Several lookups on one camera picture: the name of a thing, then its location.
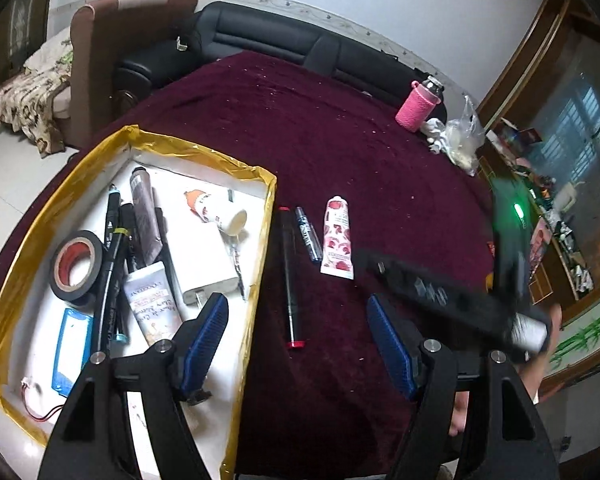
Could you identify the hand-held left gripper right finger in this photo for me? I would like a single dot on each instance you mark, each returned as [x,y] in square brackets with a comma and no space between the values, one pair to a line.
[390,350]

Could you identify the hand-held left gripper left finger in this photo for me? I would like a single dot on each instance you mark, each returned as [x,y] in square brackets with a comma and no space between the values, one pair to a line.
[207,340]

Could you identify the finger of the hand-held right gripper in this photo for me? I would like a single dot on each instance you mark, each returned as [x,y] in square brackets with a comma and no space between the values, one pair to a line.
[430,292]

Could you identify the person's right hand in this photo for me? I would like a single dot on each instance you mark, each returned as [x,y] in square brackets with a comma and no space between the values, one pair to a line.
[536,375]

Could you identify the clutter of small items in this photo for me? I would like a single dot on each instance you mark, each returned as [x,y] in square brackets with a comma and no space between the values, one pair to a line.
[555,230]

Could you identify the white hand cream tube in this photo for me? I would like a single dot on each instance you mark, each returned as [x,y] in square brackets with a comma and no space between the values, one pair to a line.
[150,305]

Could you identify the white power adapter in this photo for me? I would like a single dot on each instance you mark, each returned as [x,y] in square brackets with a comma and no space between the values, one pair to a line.
[200,260]

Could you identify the black pen red ends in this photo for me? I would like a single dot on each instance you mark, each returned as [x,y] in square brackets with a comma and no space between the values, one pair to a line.
[290,280]

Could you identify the rose print cream tube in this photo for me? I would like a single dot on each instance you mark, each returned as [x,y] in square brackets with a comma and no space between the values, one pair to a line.
[337,240]

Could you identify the clear plastic bag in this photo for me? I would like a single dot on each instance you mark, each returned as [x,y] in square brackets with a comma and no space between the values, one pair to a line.
[462,140]

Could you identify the black marker yellow band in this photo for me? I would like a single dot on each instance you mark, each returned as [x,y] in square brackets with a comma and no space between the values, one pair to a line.
[122,260]

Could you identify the black marker blue end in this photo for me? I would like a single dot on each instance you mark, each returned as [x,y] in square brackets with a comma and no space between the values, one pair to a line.
[107,260]

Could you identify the white tube orange print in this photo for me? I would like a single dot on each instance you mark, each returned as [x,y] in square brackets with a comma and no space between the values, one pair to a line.
[215,210]

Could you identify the blue battery pack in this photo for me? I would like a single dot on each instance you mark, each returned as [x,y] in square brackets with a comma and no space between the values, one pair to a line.
[72,350]

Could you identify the blue mascara tube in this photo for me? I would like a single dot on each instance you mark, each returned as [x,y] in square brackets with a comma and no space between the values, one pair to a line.
[307,232]

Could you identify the black tape roll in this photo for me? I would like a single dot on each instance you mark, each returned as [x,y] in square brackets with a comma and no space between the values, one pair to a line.
[92,260]

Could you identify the grey cosmetic tube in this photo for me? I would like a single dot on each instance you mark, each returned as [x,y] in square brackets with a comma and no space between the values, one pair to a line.
[145,210]

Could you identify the bottle with pink sleeve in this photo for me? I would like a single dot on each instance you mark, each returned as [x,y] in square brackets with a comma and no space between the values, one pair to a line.
[415,107]

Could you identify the gold-edged white cardboard box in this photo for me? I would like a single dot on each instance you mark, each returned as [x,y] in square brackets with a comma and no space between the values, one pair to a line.
[195,156]

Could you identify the maroon tablecloth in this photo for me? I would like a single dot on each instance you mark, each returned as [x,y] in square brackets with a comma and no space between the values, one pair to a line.
[330,135]

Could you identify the wooden framed glass cabinet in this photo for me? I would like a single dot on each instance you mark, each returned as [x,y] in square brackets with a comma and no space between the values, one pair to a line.
[545,60]

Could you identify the small white object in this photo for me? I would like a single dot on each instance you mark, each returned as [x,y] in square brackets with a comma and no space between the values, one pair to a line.
[181,44]

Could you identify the black leather sofa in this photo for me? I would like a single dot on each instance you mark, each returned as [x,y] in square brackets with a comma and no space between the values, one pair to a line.
[280,35]

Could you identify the brown armchair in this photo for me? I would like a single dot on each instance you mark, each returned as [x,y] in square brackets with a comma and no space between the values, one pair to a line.
[100,60]

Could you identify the printed blanket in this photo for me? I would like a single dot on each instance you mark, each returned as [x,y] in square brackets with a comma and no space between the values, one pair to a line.
[30,95]

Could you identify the dark wooden door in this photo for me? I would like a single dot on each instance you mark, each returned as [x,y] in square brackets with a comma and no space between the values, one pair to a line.
[25,25]

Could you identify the green bamboo wall sticker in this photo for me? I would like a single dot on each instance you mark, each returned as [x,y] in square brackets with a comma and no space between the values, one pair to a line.
[590,332]

